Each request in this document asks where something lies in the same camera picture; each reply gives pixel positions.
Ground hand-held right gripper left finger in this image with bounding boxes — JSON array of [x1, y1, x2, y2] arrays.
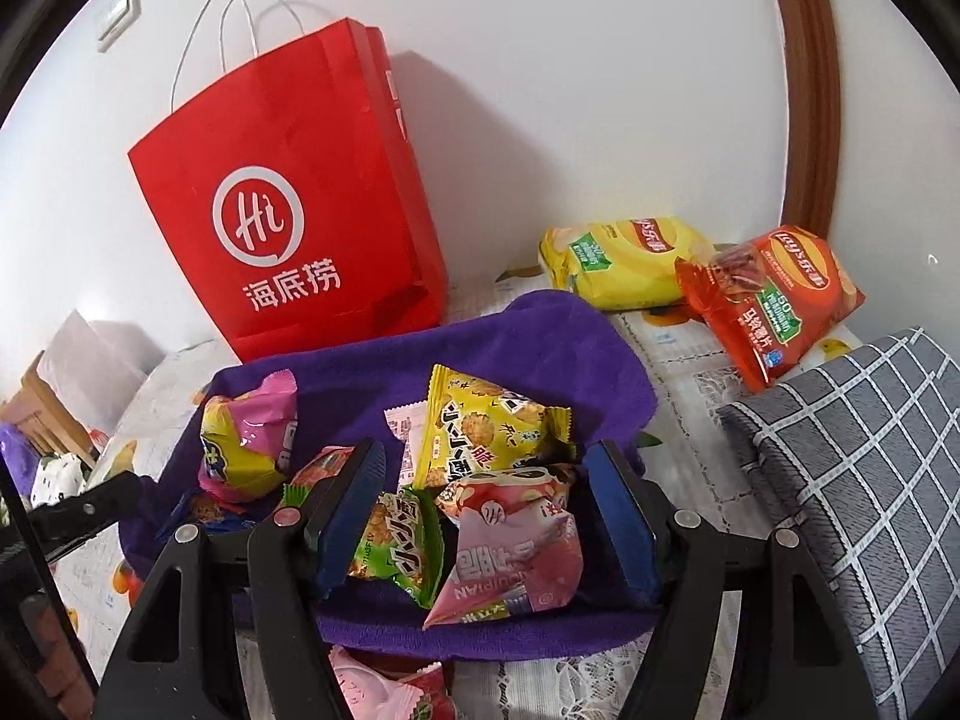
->
[[97, 439, 387, 720]]

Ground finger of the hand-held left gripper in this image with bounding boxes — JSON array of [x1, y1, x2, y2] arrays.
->
[[26, 474, 143, 563]]

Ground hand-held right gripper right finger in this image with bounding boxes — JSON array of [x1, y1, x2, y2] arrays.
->
[[585, 439, 878, 720]]

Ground pink cartoon snack packet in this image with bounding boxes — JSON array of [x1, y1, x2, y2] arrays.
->
[[422, 461, 584, 629]]

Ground pink yellow snack bag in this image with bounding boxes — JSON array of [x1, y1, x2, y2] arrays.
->
[[199, 371, 299, 503]]

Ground white plastic bag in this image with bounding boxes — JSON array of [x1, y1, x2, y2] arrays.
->
[[30, 452, 95, 509]]

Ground green snack packet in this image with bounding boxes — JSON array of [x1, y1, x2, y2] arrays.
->
[[346, 490, 445, 608]]

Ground red snack packet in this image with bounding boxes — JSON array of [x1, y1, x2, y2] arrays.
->
[[281, 446, 357, 507]]

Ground white sachet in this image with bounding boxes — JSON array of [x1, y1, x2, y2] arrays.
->
[[384, 401, 432, 492]]

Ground wooden furniture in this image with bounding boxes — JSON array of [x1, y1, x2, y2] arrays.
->
[[0, 349, 98, 470]]

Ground blue snack packet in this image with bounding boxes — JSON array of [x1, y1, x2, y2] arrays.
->
[[157, 491, 248, 535]]

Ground white paper bag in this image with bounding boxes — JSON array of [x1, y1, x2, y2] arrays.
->
[[36, 310, 162, 410]]

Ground yellow triangular snack packet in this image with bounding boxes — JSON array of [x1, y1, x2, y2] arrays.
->
[[415, 364, 578, 492]]

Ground pink peach packet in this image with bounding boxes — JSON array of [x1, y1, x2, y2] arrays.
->
[[330, 645, 421, 720]]

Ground pink strawberry packet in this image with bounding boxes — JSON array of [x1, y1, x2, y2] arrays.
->
[[394, 664, 458, 720]]

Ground purple towel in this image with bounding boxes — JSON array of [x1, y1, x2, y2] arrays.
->
[[118, 289, 661, 665]]

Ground yellow chip bag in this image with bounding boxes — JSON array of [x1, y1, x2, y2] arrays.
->
[[538, 216, 717, 310]]

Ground grey checked cushion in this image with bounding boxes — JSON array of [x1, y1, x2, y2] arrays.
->
[[716, 326, 960, 720]]

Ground orange chip bag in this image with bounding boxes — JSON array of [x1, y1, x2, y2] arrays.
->
[[697, 225, 866, 395]]

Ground red paper bag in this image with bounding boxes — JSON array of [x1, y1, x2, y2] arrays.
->
[[126, 0, 449, 365]]

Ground wooden door frame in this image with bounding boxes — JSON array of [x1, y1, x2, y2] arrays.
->
[[761, 0, 841, 241]]

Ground white wall switch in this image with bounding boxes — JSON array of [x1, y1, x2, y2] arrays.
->
[[96, 0, 142, 53]]

